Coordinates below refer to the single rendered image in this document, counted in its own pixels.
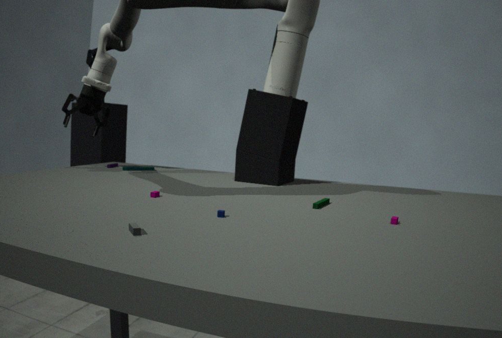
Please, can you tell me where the green rod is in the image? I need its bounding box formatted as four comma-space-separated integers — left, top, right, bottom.
313, 198, 330, 209

